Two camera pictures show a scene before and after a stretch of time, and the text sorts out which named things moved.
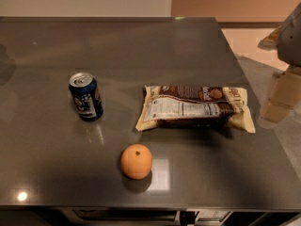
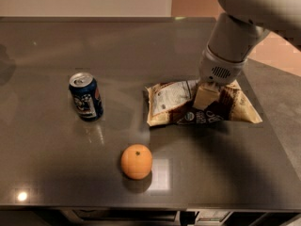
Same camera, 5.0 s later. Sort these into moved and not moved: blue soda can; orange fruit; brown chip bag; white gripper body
Moved: white gripper body; brown chip bag
Not moved: blue soda can; orange fruit
